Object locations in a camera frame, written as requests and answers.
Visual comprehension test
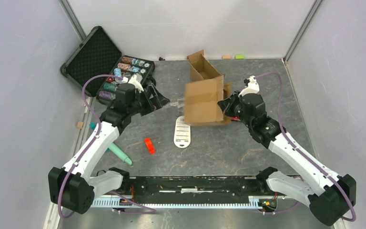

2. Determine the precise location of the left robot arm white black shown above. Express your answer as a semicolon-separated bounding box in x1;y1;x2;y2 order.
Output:
48;83;170;214

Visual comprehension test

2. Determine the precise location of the black poker chip case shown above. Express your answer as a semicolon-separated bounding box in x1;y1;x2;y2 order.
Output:
60;26;156;105

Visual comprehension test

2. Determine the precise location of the mint green marker pen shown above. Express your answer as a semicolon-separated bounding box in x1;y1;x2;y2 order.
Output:
90;123;133;166

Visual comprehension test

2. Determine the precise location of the wooden cube at left edge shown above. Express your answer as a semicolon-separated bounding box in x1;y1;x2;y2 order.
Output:
76;121;84;129

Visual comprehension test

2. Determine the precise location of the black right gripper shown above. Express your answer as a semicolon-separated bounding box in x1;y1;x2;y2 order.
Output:
217;90;253;129

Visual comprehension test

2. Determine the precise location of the white oval packaged item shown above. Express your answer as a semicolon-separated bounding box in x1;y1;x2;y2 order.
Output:
173;116;191;148

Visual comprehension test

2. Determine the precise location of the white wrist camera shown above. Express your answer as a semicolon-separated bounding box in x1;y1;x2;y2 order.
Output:
239;75;260;96
122;73;144;93

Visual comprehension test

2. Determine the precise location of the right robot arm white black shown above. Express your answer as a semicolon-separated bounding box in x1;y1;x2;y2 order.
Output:
217;92;356;226

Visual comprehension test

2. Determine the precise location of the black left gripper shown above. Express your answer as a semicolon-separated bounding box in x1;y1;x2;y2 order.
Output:
128;83;170;116

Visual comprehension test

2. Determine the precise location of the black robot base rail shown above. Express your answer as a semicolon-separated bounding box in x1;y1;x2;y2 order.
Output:
116;176;276;204

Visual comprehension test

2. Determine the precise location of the orange curved plastic piece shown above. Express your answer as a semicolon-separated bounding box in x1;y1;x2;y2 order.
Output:
144;138;155;155

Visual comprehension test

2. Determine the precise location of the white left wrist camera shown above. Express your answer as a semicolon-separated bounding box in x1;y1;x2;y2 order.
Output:
122;73;144;93

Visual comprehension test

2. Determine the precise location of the red black utility knife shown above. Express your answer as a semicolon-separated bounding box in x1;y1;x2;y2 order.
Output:
231;117;241;122

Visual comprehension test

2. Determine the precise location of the open empty cardboard box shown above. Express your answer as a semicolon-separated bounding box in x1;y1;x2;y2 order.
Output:
186;50;222;82

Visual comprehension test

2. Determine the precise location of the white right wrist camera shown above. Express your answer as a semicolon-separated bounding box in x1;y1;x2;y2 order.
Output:
239;75;260;96

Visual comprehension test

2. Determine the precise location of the brown cardboard box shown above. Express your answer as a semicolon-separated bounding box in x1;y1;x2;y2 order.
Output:
183;75;232;126

